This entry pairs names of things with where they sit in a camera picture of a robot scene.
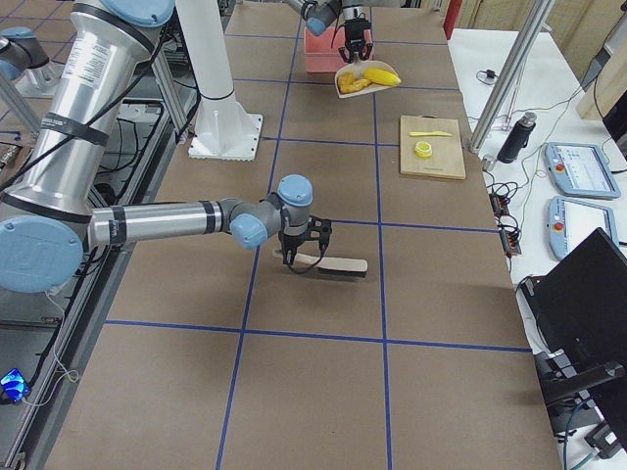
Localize lower teach pendant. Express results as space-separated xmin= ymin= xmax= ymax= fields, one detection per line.
xmin=548 ymin=196 xmax=619 ymax=260

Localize black water bottle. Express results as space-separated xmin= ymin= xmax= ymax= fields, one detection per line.
xmin=497 ymin=112 xmax=537 ymax=164

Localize pink plastic bin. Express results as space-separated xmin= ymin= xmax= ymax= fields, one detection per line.
xmin=304 ymin=26 xmax=348 ymax=73

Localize aluminium frame post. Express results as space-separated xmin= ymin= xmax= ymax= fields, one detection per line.
xmin=467 ymin=0 xmax=555 ymax=154

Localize brown toy potato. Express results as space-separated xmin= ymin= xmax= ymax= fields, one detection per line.
xmin=337 ymin=71 xmax=356 ymax=87

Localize beige brush black bristles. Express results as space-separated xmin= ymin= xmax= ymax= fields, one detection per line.
xmin=294 ymin=254 xmax=368 ymax=278

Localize black power strip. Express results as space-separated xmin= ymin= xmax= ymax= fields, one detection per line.
xmin=489 ymin=193 xmax=522 ymax=258

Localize bamboo cutting board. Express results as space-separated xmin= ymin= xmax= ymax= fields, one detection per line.
xmin=400 ymin=116 xmax=466 ymax=180

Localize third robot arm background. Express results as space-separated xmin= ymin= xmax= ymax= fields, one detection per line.
xmin=1 ymin=26 xmax=65 ymax=98

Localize yellow plastic knife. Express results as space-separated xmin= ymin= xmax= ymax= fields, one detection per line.
xmin=408 ymin=130 xmax=454 ymax=138

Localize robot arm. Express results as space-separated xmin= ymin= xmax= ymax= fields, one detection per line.
xmin=285 ymin=0 xmax=373 ymax=64
xmin=1 ymin=1 xmax=332 ymax=293

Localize black monitor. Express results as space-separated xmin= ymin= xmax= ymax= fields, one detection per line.
xmin=519 ymin=229 xmax=626 ymax=446

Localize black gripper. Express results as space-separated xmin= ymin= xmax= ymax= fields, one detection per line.
xmin=338 ymin=18 xmax=373 ymax=64
xmin=278 ymin=215 xmax=332 ymax=266

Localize teach pendant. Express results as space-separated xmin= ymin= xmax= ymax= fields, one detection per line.
xmin=548 ymin=196 xmax=619 ymax=260
xmin=544 ymin=142 xmax=621 ymax=200

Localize upper teach pendant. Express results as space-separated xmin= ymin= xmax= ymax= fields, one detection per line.
xmin=544 ymin=142 xmax=621 ymax=200

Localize tan toy ginger root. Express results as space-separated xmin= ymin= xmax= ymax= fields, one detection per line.
xmin=338 ymin=78 xmax=371 ymax=95

